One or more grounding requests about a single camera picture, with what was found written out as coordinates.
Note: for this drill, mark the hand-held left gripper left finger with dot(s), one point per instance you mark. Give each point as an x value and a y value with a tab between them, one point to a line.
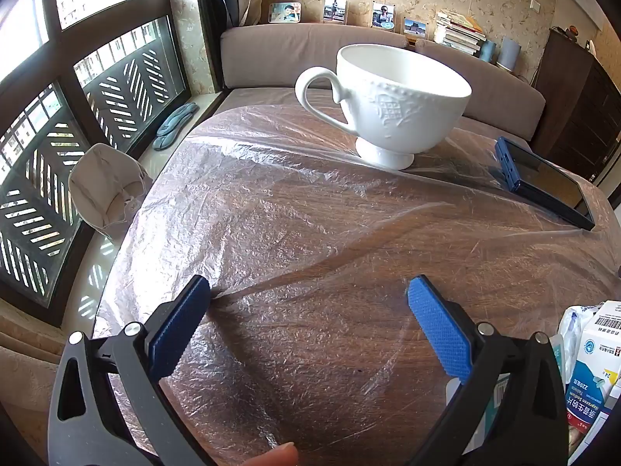
177	330

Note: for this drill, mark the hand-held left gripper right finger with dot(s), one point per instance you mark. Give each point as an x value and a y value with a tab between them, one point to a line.
439	330

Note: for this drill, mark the blue and white medicine box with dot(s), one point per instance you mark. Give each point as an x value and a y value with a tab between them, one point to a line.
592	374

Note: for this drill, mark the person's left hand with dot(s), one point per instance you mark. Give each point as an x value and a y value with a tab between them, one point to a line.
271	456

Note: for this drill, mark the white plastic packet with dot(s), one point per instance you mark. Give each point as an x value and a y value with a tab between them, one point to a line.
575	323

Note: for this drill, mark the beige armchair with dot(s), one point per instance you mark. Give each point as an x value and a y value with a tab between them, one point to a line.
24	374

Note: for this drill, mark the clear plastic table cover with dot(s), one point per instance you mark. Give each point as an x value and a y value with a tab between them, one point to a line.
291	213

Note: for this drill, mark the tablet with blue case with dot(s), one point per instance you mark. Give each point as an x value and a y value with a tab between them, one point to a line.
548	179

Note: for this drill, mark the blue slipper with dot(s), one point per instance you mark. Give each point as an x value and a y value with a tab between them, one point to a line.
165	140
179	116

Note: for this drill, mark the white embossed cup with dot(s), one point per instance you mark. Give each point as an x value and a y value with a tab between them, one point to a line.
402	97

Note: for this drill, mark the dark wooden cabinet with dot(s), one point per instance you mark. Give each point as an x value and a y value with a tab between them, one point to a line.
577	107

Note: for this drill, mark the blue cylinder container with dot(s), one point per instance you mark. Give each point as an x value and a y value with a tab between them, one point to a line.
488	52

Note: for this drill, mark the pale grey cylinder speaker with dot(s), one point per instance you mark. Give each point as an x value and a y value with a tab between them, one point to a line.
509	53

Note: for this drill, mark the dark framed window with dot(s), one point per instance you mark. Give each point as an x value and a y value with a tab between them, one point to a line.
68	63

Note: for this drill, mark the beige sofa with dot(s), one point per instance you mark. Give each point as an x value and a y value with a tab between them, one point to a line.
271	53

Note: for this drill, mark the stack of books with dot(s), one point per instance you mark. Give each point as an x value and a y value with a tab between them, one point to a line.
458	31

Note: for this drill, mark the photo frame with building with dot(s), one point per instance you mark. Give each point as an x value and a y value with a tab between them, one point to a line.
416	28

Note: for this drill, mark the photo frame with smiling figure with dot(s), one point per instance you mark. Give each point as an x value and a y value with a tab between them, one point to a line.
383	14

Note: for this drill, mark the photo frame with portrait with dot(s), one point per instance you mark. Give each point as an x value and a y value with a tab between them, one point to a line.
285	12

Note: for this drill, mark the photo frame with standing figure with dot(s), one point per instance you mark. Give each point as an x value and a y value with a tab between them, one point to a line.
335	10

